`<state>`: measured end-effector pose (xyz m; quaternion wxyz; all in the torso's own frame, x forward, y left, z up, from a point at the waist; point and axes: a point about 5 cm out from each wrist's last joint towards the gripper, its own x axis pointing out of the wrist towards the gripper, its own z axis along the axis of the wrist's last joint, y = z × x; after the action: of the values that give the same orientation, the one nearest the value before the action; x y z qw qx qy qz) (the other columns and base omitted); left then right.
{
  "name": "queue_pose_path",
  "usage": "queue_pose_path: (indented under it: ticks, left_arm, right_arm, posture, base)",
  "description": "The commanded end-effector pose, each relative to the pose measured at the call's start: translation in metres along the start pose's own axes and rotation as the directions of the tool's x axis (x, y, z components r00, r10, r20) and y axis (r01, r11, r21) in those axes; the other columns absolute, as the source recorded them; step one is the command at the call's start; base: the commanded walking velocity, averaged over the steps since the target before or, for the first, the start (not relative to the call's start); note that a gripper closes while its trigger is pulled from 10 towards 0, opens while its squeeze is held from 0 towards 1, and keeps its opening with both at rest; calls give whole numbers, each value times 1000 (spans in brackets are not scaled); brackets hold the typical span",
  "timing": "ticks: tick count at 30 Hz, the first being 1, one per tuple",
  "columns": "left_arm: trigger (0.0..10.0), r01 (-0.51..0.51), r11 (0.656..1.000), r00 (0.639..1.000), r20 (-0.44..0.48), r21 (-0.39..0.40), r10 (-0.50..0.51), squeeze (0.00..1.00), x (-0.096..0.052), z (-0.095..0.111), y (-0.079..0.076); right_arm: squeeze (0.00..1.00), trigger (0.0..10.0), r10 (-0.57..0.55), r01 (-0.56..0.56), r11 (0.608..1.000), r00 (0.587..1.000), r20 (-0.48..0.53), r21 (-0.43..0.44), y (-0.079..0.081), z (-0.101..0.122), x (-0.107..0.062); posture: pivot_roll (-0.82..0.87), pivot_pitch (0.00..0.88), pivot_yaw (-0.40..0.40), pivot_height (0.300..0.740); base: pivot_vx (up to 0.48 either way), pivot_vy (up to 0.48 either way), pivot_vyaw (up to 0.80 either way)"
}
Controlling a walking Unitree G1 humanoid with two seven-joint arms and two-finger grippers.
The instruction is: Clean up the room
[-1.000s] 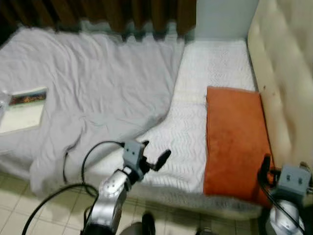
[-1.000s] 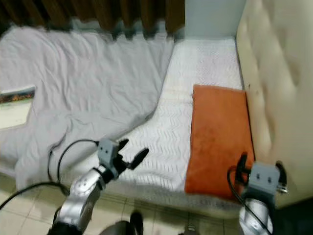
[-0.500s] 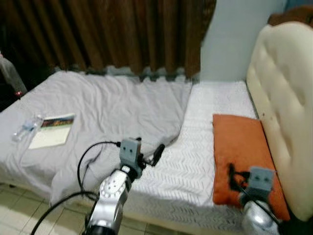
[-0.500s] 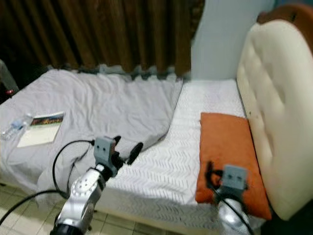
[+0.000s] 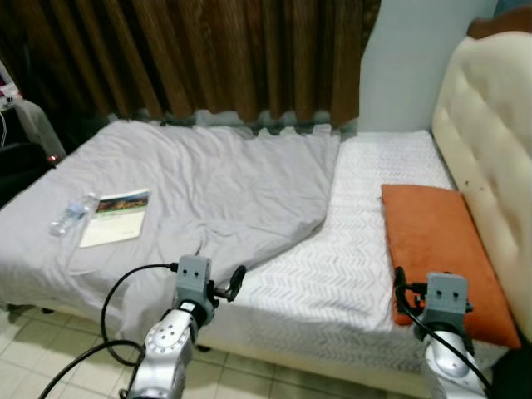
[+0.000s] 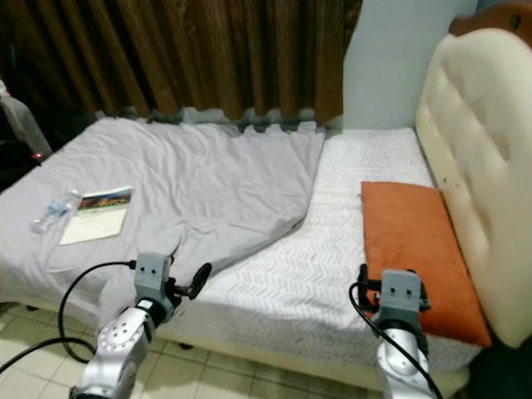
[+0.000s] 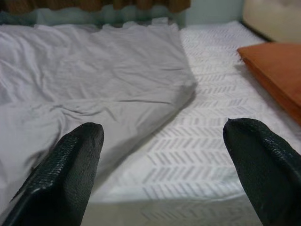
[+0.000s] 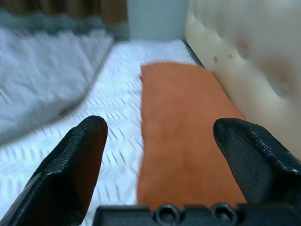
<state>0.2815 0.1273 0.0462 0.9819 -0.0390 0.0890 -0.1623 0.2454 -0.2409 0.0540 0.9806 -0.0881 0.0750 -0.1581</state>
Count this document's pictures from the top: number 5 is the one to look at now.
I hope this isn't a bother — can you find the clear plastic water bottle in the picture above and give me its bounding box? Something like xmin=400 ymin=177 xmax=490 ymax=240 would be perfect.
xmin=48 ymin=193 xmax=99 ymax=238

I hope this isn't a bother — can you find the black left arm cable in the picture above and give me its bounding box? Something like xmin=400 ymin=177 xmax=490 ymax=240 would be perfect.
xmin=37 ymin=262 xmax=180 ymax=399

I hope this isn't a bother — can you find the cream bed base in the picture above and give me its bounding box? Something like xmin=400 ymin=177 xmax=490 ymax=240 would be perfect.
xmin=191 ymin=332 xmax=435 ymax=398

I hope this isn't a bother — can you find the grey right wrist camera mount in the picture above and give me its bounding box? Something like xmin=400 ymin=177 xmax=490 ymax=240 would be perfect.
xmin=426 ymin=273 xmax=470 ymax=332

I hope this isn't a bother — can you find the white book with landscape photo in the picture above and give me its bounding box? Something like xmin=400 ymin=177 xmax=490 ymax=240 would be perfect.
xmin=79 ymin=190 xmax=151 ymax=249

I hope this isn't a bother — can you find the brown curtain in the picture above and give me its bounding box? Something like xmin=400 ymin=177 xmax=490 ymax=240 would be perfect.
xmin=0 ymin=0 xmax=382 ymax=130

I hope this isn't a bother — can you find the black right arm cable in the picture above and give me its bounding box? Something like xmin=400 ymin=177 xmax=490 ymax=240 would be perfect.
xmin=395 ymin=283 xmax=493 ymax=399

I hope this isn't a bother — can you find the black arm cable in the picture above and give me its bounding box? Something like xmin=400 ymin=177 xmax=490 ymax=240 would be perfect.
xmin=37 ymin=262 xmax=180 ymax=399
xmin=395 ymin=283 xmax=493 ymax=399

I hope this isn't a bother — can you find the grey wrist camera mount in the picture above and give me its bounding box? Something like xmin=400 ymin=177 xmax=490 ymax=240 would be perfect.
xmin=175 ymin=255 xmax=214 ymax=304
xmin=426 ymin=273 xmax=470 ymax=332

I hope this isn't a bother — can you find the grey blanket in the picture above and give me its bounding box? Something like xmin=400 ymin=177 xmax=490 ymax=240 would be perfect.
xmin=0 ymin=119 xmax=342 ymax=342

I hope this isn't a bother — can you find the mattress with white chevron sheet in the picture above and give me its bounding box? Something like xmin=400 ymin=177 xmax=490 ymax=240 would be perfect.
xmin=199 ymin=131 xmax=512 ymax=377

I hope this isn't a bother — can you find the cream padded bed headboard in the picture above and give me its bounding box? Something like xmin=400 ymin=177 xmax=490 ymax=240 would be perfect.
xmin=432 ymin=7 xmax=532 ymax=337

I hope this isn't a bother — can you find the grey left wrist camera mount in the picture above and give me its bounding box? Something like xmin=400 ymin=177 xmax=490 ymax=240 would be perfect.
xmin=175 ymin=255 xmax=214 ymax=304

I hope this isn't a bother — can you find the orange pillow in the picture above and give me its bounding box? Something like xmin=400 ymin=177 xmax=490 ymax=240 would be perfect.
xmin=381 ymin=184 xmax=523 ymax=348

